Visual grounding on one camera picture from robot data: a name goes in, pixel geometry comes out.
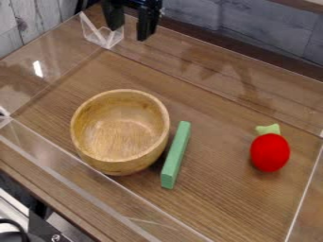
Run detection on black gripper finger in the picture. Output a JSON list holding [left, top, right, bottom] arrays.
[[137, 0, 163, 42], [101, 0, 125, 31]]

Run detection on wooden bowl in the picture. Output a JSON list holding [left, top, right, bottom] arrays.
[[69, 89, 171, 176]]

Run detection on green rectangular block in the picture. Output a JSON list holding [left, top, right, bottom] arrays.
[[160, 121, 192, 189]]

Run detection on red plush fruit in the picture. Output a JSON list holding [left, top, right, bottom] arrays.
[[249, 124, 291, 172]]

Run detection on clear acrylic tray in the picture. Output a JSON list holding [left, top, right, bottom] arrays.
[[0, 10, 323, 242]]

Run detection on black metal table bracket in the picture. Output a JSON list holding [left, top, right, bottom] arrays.
[[28, 201, 71, 242]]

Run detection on black cable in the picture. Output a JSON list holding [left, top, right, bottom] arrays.
[[0, 217, 30, 242]]

